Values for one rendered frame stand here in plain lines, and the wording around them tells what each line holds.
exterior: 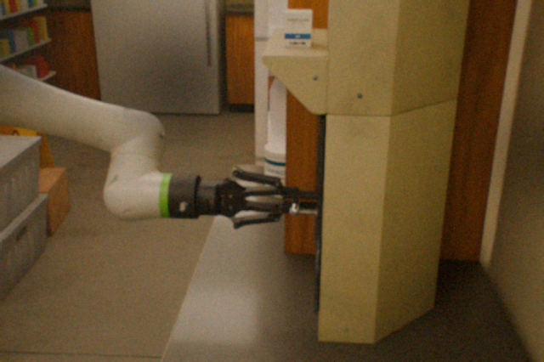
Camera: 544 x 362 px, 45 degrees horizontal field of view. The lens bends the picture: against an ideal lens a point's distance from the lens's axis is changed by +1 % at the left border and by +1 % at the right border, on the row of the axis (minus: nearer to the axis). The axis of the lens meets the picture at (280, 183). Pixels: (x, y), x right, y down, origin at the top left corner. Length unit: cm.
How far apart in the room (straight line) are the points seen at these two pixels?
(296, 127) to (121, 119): 42
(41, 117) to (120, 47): 506
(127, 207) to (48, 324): 196
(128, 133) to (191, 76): 490
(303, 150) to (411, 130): 41
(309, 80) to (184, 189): 35
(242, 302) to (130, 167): 39
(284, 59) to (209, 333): 58
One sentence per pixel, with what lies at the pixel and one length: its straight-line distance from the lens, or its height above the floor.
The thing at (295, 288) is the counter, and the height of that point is 94.
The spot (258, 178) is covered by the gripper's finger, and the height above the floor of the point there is 125.
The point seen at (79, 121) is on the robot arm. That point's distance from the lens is 132.
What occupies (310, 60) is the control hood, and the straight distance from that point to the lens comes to 111.
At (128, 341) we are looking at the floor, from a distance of 302.
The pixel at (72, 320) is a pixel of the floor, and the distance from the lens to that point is 322.
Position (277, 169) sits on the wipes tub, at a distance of 193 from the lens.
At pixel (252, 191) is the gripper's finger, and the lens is 129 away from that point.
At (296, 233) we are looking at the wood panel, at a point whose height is 100.
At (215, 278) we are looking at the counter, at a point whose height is 94.
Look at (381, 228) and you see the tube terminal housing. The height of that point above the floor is 120.
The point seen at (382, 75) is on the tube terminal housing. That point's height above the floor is 148.
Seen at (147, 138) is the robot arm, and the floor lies 131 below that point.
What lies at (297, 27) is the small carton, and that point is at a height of 154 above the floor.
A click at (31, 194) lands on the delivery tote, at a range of 367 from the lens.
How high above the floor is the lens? 171
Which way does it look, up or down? 22 degrees down
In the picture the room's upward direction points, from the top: 1 degrees clockwise
